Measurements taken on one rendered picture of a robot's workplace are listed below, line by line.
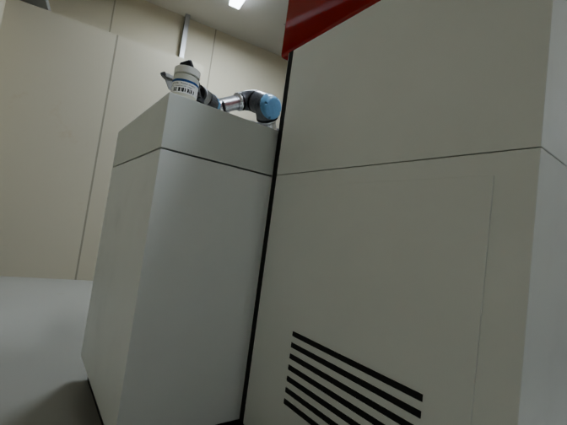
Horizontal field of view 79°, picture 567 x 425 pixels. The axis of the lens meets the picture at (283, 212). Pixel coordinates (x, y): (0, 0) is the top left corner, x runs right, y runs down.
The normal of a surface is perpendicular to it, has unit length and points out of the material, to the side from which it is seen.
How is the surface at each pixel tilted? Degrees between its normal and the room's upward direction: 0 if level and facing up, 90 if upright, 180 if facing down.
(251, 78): 90
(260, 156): 90
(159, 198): 90
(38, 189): 90
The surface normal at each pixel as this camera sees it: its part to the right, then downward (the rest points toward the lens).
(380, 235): -0.79, -0.15
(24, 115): 0.47, 0.00
